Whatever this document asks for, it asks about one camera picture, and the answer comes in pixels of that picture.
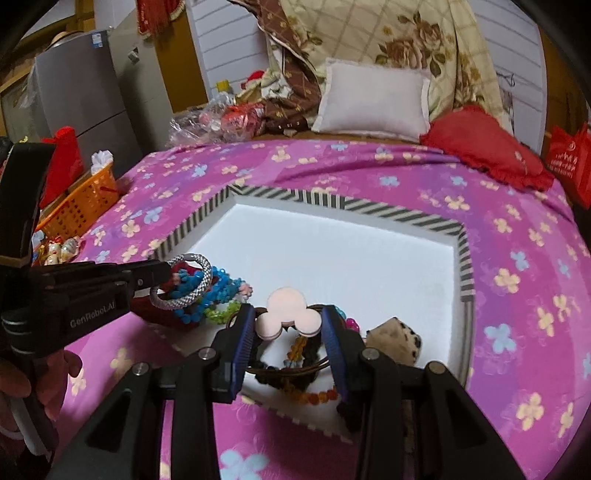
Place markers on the lucky cat figurines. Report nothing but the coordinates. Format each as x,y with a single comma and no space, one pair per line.
60,251

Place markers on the red bow hair clip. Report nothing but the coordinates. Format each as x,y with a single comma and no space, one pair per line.
152,314

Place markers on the white panelled headboard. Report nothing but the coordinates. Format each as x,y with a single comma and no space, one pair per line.
226,41

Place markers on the white pillow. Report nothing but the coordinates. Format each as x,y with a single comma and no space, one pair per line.
374,99

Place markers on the orange plastic basket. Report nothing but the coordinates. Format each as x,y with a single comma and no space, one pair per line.
81,207

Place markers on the straw hat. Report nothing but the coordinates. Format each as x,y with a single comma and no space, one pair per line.
62,40

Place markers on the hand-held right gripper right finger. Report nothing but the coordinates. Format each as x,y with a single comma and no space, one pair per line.
334,350

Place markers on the cream floral quilt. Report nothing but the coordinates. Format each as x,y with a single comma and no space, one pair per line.
392,37

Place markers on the pink floral bedsheet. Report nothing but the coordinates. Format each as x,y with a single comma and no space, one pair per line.
508,277

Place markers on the red shopping bag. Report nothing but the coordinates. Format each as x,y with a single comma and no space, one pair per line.
572,161

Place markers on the black beaded scrunchie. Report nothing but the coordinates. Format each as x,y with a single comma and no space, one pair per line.
311,345

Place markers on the red frilled cushion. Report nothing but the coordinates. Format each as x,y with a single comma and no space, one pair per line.
480,143

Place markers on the striped cardboard box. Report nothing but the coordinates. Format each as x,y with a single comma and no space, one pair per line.
346,258

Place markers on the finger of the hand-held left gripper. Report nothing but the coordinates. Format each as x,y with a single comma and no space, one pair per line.
141,287
150,270

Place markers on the pile of clear plastic bags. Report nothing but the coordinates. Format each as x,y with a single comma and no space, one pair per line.
198,122

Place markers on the white tissue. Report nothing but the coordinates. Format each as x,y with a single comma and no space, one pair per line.
101,159

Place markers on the grey refrigerator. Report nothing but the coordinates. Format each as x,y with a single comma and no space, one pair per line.
83,92

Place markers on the red plush toy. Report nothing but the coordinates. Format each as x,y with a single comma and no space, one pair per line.
255,79

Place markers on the red fringed hanging cloth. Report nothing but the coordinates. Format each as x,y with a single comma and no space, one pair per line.
159,14

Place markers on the brown patterned blanket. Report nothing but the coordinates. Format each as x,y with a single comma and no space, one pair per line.
295,87

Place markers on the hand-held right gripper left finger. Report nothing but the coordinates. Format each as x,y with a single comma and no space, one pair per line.
244,341

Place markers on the person's left hand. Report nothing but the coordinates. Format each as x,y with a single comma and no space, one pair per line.
57,381

